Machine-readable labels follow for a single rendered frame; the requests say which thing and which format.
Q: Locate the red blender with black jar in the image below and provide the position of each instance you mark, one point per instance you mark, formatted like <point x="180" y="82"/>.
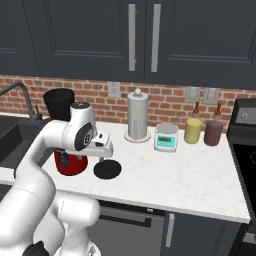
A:
<point x="71" y="165"/>

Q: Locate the white teal kitchen scale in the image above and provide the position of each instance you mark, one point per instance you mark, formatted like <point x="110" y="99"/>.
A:
<point x="166" y="138"/>

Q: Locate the dark sink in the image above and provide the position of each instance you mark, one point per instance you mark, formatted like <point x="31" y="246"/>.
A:
<point x="15" y="140"/>

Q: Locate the grey wall socket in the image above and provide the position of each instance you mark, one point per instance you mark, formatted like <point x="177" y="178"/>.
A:
<point x="114" y="89"/>

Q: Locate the purple squeeze bottle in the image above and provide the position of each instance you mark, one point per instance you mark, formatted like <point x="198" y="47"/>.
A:
<point x="213" y="133"/>

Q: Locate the white paper towel holder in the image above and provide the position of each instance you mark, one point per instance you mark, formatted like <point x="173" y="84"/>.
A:
<point x="137" y="116"/>

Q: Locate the dark grey tap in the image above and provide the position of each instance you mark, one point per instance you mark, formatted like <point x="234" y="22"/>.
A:
<point x="23" y="91"/>

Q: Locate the black stove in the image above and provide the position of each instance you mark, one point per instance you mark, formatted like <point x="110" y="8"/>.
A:
<point x="245" y="133"/>

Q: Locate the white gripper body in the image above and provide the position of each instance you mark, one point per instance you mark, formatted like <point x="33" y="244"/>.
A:
<point x="100" y="152"/>

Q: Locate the grey dishwasher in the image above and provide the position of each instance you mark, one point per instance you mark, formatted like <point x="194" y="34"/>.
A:
<point x="130" y="233"/>

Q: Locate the yellow squeeze bottle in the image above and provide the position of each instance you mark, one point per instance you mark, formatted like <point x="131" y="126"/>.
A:
<point x="193" y="131"/>

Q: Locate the grey wall switch plate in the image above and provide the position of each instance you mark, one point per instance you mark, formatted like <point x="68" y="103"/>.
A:
<point x="211" y="96"/>
<point x="193" y="94"/>

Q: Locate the dark grey base cupboard door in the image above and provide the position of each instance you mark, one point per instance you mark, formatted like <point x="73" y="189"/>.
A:
<point x="203" y="238"/>

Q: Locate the dark grey narrow cupboard door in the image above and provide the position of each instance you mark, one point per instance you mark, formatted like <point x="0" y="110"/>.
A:
<point x="13" y="36"/>

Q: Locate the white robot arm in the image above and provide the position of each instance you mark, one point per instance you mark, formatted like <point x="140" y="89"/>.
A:
<point x="36" y="186"/>

